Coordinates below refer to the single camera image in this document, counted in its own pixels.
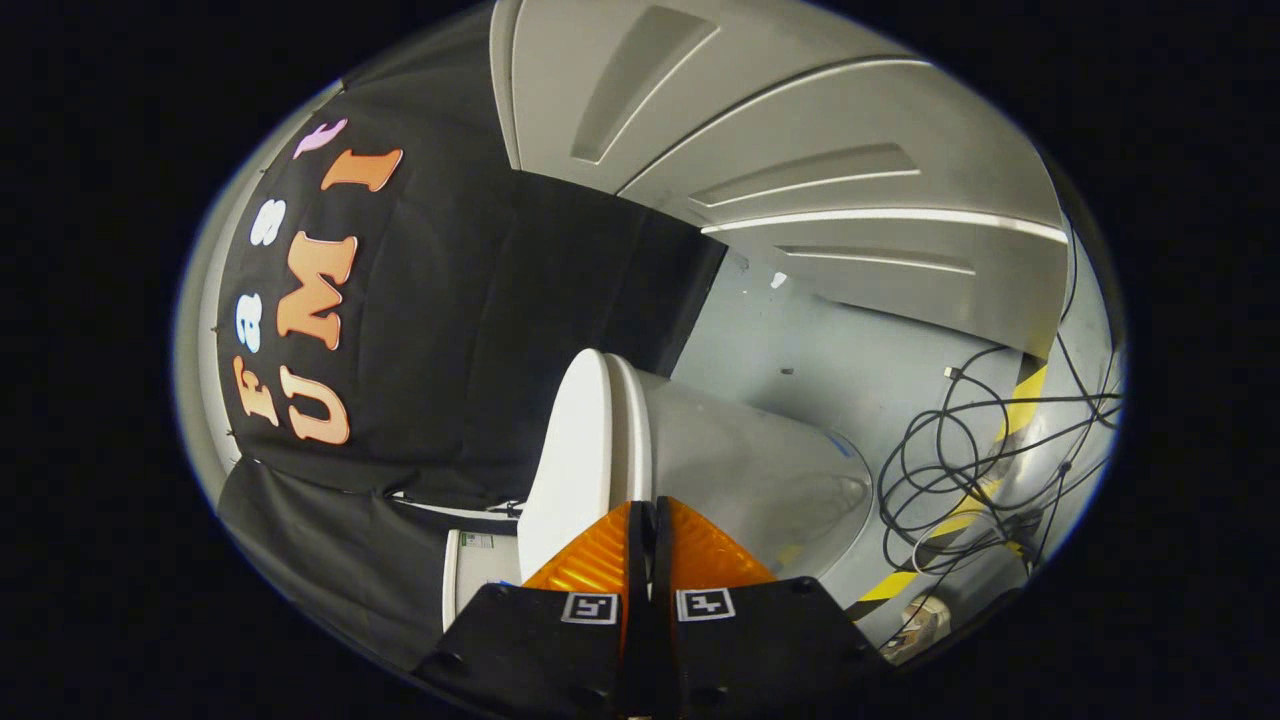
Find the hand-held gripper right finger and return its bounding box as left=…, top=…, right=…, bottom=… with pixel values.
left=650, top=497, right=893, bottom=720

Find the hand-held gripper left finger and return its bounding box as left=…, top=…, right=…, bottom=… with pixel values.
left=415, top=500, right=653, bottom=720

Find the white toilet with tank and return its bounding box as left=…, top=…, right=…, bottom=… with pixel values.
left=442, top=365, right=876, bottom=633

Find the white toilet seat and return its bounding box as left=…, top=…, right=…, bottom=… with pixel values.
left=608, top=355, right=658, bottom=503

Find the light-coloured shoe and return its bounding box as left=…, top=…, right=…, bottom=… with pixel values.
left=880, top=595, right=953, bottom=663

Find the black backdrop cloth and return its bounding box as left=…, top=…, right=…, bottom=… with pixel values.
left=215, top=5, right=728, bottom=673

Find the yellow black floor tape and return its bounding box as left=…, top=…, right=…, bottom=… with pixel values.
left=855, top=362, right=1051, bottom=603

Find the white panelled cabinet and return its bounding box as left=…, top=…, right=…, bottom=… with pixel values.
left=490, top=0, right=1071, bottom=361

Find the tangle of black cables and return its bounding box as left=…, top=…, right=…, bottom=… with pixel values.
left=878, top=215, right=1126, bottom=606

